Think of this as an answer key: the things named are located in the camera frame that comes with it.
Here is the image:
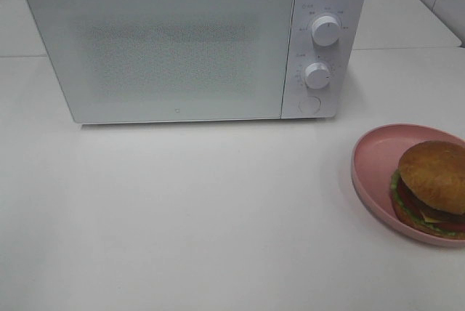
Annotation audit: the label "round white door button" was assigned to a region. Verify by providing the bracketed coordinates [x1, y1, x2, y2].
[298, 97, 321, 116]

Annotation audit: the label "white microwave door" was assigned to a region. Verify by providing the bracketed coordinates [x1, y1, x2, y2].
[27, 0, 294, 124]

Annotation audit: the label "pink round plate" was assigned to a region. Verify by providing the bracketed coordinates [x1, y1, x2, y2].
[351, 124, 464, 248]

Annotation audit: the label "burger with lettuce and tomato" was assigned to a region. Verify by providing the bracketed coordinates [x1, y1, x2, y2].
[390, 140, 464, 240]

